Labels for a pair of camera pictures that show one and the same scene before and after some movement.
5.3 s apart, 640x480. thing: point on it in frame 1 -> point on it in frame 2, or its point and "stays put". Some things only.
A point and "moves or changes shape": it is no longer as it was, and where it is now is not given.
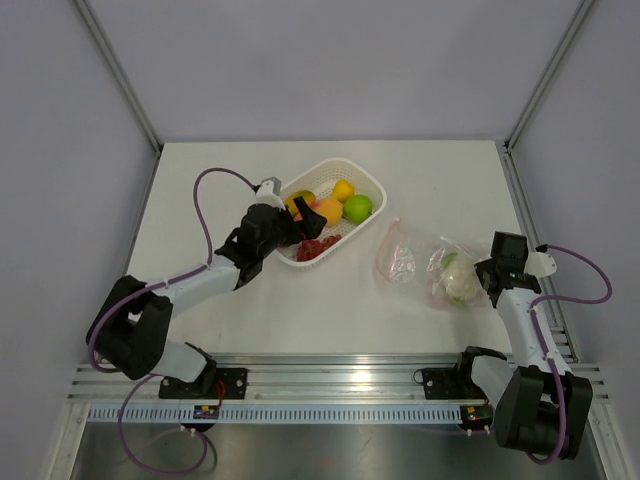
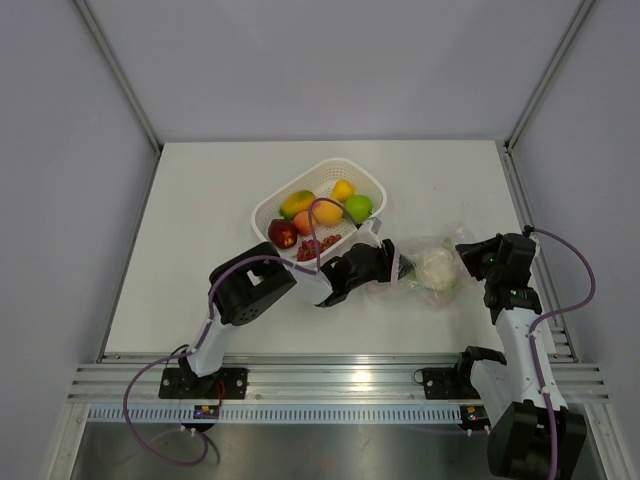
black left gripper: x=311 y=223 -> x=385 y=259
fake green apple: x=357 y=208 stays put
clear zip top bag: x=440 y=272 moves or changes shape
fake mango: x=308 y=197 stays put
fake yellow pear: x=342 y=190 stays put
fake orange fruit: x=331 y=209 stays put
